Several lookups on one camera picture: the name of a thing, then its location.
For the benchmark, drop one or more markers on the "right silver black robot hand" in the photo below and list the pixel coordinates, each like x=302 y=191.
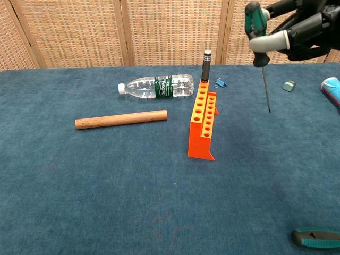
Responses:
x=310 y=29

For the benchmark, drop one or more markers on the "slim green black screwdriver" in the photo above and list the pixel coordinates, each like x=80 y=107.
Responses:
x=255 y=18

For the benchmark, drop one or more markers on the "silver metal precision screwdriver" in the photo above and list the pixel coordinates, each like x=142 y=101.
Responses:
x=205 y=69

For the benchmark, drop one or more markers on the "orange tool holder rack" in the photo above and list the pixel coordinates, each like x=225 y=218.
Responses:
x=197 y=143

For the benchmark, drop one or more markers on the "large teal black screwdriver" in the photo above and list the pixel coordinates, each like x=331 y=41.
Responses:
x=318 y=239

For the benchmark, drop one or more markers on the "small green eraser block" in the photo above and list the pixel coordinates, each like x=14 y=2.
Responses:
x=288 y=86

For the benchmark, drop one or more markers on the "light blue cylindrical tube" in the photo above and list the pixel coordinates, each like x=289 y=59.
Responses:
x=332 y=89

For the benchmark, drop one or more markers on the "blue binder clip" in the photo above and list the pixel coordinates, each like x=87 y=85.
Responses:
x=220 y=83

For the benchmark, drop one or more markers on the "clear plastic water bottle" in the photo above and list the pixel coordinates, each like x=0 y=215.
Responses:
x=140 y=86

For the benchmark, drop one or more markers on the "wooden dowel rod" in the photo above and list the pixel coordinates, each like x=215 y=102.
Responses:
x=119 y=119

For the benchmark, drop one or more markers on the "blue felt table mat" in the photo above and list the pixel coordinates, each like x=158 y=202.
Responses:
x=106 y=186

